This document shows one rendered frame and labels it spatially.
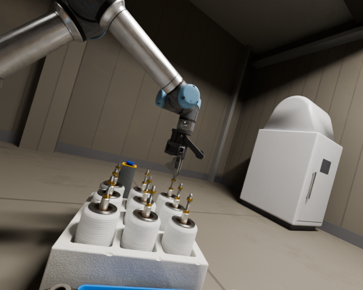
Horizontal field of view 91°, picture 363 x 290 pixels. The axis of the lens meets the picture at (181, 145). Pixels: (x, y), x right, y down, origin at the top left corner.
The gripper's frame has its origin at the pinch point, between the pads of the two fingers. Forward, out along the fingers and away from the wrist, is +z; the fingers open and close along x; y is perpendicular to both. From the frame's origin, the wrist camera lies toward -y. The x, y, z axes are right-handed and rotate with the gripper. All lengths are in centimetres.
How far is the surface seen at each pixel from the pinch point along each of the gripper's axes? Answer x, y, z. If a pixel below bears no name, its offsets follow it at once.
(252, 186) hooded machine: -150, -60, 8
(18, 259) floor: 31, 34, 34
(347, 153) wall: -165, -152, -59
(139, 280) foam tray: 32.4, -5.3, 22.2
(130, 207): 20.2, 7.7, 11.3
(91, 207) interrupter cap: 34.3, 12.1, 9.0
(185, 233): 25.1, -12.6, 10.4
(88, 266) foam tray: 38.4, 5.9, 19.7
